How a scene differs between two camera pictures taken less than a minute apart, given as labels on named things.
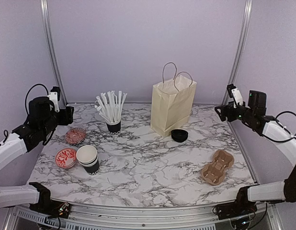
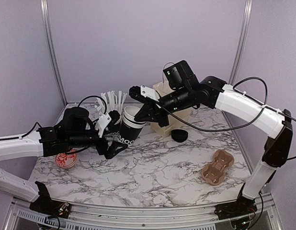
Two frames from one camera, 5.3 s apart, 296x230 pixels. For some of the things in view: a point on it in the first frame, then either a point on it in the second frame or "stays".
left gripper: x=67 y=115 → x=110 y=153
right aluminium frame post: x=236 y=59 stays
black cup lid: x=179 y=135 stays
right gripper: x=225 y=108 → x=150 y=112
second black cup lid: x=179 y=138 stays
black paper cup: x=92 y=168 → x=130 y=130
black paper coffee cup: x=87 y=155 → x=128 y=116
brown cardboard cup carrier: x=213 y=173 stays
